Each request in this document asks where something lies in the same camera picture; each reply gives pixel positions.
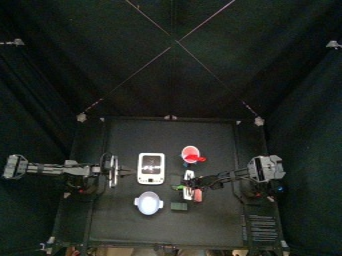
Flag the red cup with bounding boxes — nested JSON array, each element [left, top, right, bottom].
[[180, 145, 202, 165]]

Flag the red spoon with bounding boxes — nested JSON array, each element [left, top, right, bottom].
[[186, 155, 208, 164]]

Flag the dark green box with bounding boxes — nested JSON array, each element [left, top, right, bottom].
[[170, 201, 190, 212]]

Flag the white bowl with handles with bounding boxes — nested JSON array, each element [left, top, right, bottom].
[[132, 190, 166, 217]]

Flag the white toy kitchen scale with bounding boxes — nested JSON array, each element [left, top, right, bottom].
[[136, 152, 167, 186]]

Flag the white sushi tray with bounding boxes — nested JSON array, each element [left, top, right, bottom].
[[182, 169, 198, 202]]

